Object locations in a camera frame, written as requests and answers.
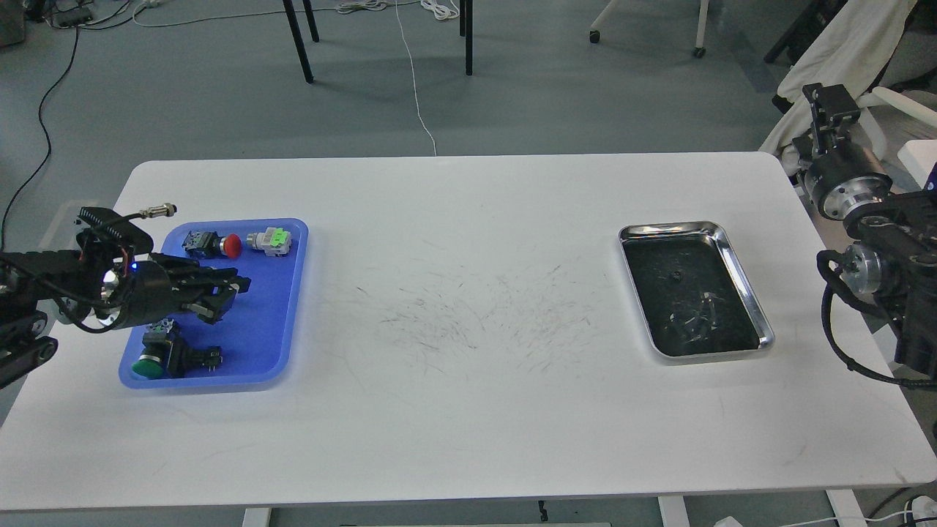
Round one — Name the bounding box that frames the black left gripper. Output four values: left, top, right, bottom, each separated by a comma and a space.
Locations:
98, 256, 252, 328

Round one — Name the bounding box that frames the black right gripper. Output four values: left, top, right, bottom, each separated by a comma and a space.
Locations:
780, 83, 893, 220

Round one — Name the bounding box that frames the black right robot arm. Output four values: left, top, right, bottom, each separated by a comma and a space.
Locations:
792, 83, 936, 392

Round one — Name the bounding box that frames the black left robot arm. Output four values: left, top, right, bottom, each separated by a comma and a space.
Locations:
1, 203, 251, 386

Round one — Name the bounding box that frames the blue plastic tray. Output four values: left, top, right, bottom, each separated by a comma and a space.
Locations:
118, 217, 309, 392

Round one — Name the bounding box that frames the silver metal tray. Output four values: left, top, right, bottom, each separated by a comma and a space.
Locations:
618, 220, 776, 363

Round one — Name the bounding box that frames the beige cloth on chair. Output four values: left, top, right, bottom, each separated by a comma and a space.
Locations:
759, 1, 917, 154

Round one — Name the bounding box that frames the black table leg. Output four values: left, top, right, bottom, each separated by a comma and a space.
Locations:
282, 0, 314, 85

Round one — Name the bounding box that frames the red push button switch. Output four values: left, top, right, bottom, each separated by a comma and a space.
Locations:
181, 231, 243, 259

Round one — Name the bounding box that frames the black switch block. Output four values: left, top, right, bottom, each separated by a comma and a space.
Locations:
166, 337, 223, 379

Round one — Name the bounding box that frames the grey green switch module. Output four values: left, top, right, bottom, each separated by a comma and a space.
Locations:
245, 227, 294, 258

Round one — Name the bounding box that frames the green push button switch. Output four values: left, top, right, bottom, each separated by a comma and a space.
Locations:
131, 319, 179, 380

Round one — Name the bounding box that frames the black floor cable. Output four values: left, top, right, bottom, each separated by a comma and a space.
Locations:
0, 26, 80, 235

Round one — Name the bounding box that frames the white floor cable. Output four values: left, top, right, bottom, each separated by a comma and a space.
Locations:
394, 0, 438, 157

